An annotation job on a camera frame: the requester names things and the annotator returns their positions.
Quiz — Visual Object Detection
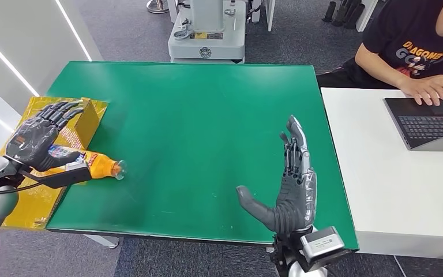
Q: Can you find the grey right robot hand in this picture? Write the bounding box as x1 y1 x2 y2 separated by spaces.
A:
236 115 318 235

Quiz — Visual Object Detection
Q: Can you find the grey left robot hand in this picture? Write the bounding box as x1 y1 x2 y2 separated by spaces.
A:
5 100 87 173

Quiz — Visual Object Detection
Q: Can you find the orange plastic bottle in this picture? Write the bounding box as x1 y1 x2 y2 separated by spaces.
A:
47 144 127 181

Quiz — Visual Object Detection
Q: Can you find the yellow film wrapped cardboard box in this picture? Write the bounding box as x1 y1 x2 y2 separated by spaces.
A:
0 96 109 230

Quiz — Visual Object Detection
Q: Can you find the white desk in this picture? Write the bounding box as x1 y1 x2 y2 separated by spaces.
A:
320 88 443 261

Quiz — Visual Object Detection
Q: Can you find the white table foot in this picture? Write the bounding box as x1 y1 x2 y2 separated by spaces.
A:
84 234 121 249

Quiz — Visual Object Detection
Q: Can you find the green table mat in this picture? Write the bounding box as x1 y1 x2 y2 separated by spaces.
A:
46 61 360 251

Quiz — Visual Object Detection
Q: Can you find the dark grey laptop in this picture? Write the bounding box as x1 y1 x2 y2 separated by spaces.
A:
383 97 443 152

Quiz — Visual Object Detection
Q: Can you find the person's hand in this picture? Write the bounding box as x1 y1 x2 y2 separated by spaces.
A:
399 75 443 107

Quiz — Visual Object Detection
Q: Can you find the chrome stand base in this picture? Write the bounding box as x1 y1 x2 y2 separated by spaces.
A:
146 0 170 14

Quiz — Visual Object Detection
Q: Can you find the white upright panel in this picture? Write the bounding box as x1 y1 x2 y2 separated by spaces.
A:
264 0 277 32

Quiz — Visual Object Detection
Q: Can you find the black leaning bundle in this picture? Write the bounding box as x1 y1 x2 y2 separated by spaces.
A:
331 0 366 31

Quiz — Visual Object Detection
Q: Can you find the white cabinet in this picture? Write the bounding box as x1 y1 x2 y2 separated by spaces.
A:
355 0 381 32

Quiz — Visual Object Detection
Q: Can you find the person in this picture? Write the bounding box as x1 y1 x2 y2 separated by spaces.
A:
316 0 443 107

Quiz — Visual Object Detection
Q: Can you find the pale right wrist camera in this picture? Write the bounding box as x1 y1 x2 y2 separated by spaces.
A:
299 226 350 268

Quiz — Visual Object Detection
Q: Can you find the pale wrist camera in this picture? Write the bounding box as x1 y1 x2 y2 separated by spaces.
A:
34 159 93 190
299 226 350 268

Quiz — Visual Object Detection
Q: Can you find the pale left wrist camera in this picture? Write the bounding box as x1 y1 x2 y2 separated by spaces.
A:
34 159 93 190

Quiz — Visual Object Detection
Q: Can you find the slim black post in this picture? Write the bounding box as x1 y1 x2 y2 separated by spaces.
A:
322 0 337 23

